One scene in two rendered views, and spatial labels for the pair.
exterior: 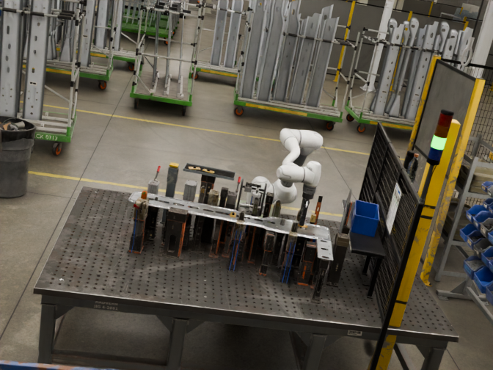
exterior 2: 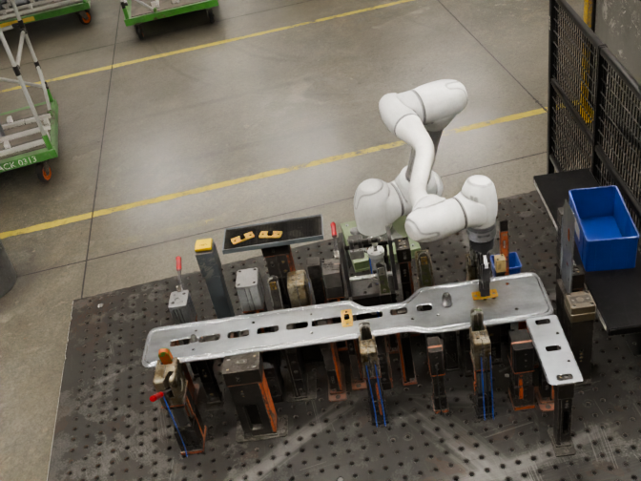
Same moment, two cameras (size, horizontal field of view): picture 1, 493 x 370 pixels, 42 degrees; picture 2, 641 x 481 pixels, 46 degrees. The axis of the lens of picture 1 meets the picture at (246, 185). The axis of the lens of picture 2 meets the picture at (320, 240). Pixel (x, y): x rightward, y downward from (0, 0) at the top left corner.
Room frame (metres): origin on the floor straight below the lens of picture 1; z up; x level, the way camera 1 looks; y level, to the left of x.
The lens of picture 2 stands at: (2.06, -0.06, 2.73)
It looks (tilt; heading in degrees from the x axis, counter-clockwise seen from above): 36 degrees down; 4
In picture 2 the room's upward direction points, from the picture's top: 11 degrees counter-clockwise
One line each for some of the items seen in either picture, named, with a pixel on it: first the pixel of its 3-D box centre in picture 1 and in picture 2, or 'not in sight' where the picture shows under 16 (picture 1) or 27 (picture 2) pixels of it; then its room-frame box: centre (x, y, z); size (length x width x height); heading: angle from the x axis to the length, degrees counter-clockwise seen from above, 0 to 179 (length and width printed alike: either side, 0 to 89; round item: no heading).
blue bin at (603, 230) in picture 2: (364, 217); (601, 227); (4.15, -0.85, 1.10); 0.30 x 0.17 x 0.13; 174
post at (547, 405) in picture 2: (319, 266); (547, 368); (3.78, -0.57, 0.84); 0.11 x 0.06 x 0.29; 179
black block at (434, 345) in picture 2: (267, 254); (438, 376); (3.82, -0.22, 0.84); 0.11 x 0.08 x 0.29; 179
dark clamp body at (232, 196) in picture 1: (228, 217); (339, 305); (4.19, 0.08, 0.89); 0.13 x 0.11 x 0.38; 179
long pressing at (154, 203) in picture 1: (229, 215); (341, 321); (3.98, 0.07, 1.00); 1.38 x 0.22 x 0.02; 89
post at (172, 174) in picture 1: (169, 194); (218, 293); (4.33, 0.54, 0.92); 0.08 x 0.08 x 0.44; 89
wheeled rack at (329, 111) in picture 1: (293, 70); not in sight; (11.27, -0.43, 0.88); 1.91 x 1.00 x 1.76; 95
